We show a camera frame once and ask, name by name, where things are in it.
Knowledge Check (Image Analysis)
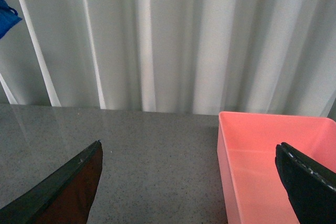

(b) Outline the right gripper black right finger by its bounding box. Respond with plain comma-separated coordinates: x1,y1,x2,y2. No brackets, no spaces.
275,142,335,223

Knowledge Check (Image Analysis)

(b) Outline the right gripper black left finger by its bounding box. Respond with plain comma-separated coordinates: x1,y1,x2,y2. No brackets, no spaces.
1,141,102,223

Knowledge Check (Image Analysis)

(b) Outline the blue microfiber cloth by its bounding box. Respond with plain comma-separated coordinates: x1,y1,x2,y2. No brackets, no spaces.
0,0,22,38

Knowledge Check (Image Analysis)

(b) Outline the pink plastic bin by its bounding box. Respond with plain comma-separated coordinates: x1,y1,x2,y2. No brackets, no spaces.
217,112,335,223

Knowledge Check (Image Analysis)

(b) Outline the white curtain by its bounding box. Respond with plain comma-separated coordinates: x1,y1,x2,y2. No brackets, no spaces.
1,0,335,118

